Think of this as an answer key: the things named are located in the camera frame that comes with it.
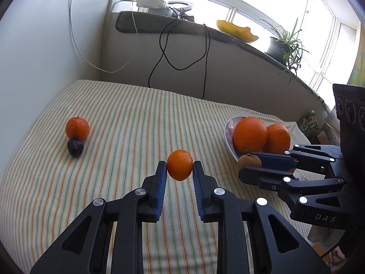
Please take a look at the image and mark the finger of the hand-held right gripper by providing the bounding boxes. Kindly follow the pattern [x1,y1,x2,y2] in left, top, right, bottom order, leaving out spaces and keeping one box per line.
[252,144,344,174]
[238,167,352,206]

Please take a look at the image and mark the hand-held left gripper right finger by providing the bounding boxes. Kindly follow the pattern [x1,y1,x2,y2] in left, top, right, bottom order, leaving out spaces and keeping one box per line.
[192,161,328,274]

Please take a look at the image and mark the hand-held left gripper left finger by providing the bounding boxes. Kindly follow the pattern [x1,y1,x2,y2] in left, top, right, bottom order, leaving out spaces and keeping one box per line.
[30,161,168,274]

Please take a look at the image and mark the brown kiwi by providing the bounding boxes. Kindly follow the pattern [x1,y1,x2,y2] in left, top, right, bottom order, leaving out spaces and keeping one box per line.
[237,153,262,174]

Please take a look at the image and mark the large mandarin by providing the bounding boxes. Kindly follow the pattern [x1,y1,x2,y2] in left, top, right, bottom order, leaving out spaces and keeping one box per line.
[264,124,291,155]

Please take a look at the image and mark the tiny mandarin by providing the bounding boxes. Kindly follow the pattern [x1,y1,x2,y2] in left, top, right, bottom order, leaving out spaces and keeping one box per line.
[167,149,193,181]

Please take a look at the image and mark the white bowl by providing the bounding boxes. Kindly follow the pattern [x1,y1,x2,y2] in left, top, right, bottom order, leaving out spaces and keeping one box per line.
[224,116,248,163]

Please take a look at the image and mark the brown cardboard box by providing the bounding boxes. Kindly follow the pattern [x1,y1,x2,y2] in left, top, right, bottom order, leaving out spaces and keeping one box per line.
[316,130,334,146]

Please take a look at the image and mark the large orange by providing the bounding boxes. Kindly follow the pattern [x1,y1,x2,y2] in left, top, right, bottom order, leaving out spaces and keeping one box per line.
[233,117,268,154]

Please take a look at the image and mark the green packet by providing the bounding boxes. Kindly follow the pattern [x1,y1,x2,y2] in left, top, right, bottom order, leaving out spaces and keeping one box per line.
[298,111,320,136]

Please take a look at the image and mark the yellow green picture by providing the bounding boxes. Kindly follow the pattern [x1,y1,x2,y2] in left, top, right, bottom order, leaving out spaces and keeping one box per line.
[346,63,365,87]

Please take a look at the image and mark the striped cloth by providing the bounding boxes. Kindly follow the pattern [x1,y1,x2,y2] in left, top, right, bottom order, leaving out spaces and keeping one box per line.
[0,79,314,274]

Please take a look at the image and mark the black plum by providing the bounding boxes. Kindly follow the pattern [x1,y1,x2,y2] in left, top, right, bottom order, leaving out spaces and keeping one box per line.
[67,139,85,158]

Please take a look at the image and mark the small mandarin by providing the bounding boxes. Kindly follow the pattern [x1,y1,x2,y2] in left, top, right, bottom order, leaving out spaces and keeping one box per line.
[65,116,90,141]

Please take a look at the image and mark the potted spider plant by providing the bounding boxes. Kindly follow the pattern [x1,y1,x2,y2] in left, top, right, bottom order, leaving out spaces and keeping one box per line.
[258,17,310,84]

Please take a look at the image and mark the white round device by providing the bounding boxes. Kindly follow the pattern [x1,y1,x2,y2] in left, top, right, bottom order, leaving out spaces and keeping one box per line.
[167,0,197,22]

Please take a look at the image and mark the white power adapter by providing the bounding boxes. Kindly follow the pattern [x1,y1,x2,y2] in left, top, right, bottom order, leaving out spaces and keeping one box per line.
[136,0,169,16]

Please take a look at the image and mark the white cabinet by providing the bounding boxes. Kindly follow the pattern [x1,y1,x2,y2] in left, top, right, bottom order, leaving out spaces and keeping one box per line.
[0,0,115,174]

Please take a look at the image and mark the straight black cable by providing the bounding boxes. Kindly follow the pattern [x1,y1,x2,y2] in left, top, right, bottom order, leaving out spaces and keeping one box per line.
[201,23,211,100]

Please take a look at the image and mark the looped black cable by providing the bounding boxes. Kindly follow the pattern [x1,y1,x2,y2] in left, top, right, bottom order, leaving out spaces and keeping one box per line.
[148,17,211,88]

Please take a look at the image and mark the white cable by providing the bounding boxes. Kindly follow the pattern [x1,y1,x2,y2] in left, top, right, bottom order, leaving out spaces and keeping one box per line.
[69,0,139,74]

